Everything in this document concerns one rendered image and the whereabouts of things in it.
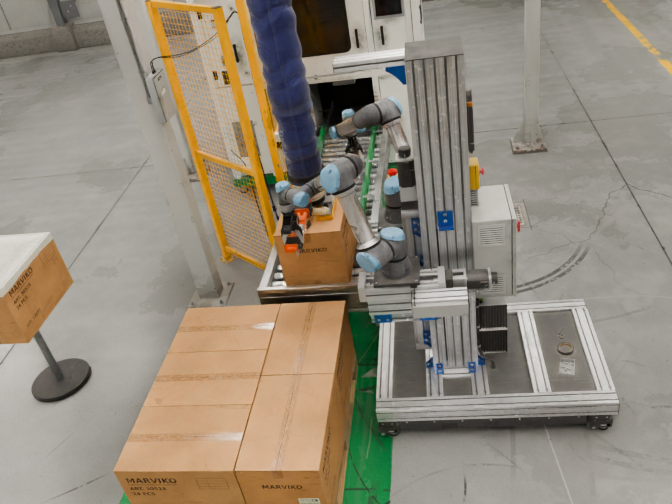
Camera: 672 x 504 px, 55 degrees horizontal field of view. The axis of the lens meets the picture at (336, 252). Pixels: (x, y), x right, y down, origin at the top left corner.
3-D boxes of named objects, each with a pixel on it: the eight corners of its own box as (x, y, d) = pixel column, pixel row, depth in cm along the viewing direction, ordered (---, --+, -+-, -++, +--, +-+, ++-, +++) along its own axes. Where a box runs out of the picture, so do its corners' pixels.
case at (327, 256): (301, 236, 452) (289, 186, 430) (358, 231, 445) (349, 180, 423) (286, 289, 403) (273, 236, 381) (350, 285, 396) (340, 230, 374)
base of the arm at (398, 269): (412, 259, 325) (410, 243, 319) (412, 278, 312) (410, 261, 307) (381, 262, 327) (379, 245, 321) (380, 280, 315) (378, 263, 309)
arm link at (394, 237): (412, 251, 314) (409, 227, 306) (394, 265, 306) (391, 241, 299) (392, 243, 321) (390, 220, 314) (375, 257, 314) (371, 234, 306)
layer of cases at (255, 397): (204, 355, 426) (187, 308, 404) (354, 349, 408) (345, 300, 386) (139, 520, 329) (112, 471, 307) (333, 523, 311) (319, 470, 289)
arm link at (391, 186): (381, 201, 357) (378, 179, 350) (401, 192, 362) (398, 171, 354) (393, 209, 348) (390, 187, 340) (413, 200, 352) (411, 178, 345)
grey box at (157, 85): (169, 112, 429) (155, 68, 413) (177, 111, 428) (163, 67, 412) (159, 124, 413) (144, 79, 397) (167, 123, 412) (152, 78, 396)
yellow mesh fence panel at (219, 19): (218, 259, 545) (138, 1, 429) (228, 253, 551) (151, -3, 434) (287, 295, 490) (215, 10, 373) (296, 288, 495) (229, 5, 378)
